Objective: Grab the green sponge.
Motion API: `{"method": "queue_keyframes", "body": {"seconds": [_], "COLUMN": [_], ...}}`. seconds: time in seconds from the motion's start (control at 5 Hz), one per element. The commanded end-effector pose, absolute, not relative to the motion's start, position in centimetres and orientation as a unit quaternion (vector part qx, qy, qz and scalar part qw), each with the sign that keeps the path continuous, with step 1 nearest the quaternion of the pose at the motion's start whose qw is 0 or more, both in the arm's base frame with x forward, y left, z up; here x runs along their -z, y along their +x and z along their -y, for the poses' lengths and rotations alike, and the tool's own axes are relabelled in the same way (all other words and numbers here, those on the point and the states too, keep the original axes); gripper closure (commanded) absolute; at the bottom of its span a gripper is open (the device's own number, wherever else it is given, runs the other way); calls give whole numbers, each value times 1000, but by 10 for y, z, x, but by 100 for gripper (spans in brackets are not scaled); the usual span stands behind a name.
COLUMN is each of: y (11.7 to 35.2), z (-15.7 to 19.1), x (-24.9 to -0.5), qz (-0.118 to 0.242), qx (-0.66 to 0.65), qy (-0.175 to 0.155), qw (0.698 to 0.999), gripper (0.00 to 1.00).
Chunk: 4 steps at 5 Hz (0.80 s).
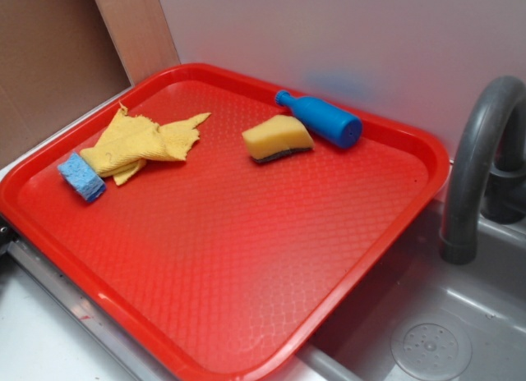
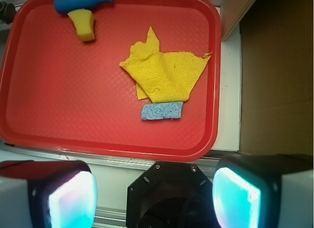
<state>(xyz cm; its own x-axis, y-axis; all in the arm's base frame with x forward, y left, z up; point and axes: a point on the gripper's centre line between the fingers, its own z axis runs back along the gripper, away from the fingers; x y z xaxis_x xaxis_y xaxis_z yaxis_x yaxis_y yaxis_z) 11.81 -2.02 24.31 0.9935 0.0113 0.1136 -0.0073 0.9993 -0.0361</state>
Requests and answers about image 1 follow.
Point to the blue plastic bottle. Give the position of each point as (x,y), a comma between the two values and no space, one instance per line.
(339,127)

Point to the brown cardboard panel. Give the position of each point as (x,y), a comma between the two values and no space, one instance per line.
(57,63)

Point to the yellow cloth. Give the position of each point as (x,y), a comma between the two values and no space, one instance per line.
(129,143)

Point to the grey plastic sink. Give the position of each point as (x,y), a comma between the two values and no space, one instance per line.
(416,317)

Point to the blue sponge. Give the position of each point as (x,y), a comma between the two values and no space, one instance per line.
(82,178)

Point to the yellow sponge with green scourer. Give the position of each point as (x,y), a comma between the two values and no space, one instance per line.
(277,137)

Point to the grey toy faucet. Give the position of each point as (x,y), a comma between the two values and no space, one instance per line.
(488,174)

